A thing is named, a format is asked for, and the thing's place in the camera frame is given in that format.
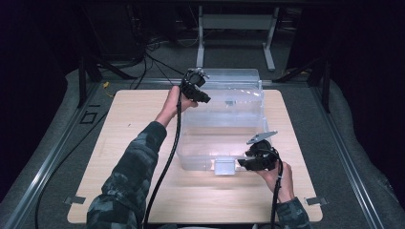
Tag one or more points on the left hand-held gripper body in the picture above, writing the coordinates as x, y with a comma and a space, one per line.
192, 83

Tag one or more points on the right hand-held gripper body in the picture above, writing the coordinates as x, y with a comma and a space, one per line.
264, 156

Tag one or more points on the clear plastic tiered storage box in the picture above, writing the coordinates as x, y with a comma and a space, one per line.
223, 127

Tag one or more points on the person's left hand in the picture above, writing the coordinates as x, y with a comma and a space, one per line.
173, 105

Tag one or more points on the person's right hand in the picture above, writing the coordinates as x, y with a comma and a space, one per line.
281, 181

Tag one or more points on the grey tape strip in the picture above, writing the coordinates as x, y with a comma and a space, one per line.
75, 200
315, 201

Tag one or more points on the black stand leg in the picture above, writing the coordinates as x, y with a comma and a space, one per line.
83, 79
325, 86

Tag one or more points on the aluminium rail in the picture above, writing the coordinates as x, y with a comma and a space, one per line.
47, 165
153, 81
347, 152

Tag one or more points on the grey metal table frame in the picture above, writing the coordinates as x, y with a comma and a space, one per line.
235, 22

